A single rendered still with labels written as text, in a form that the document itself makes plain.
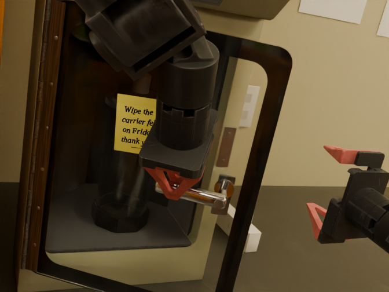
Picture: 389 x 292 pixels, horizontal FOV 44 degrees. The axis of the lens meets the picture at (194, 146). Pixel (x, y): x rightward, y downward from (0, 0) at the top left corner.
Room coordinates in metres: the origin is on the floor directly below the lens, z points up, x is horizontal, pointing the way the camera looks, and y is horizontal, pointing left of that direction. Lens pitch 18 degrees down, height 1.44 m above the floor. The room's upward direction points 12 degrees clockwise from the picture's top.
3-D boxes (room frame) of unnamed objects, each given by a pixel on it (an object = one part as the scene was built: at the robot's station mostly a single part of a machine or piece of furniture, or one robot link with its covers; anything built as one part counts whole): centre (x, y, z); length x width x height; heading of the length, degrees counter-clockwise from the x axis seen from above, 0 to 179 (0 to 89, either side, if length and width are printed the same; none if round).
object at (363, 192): (0.59, -0.25, 1.20); 0.07 x 0.07 x 0.10; 27
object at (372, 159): (0.65, -0.22, 1.24); 0.09 x 0.07 x 0.07; 27
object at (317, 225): (0.66, -0.22, 1.17); 0.09 x 0.07 x 0.07; 27
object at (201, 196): (0.55, -0.01, 1.20); 0.10 x 0.05 x 0.03; 83
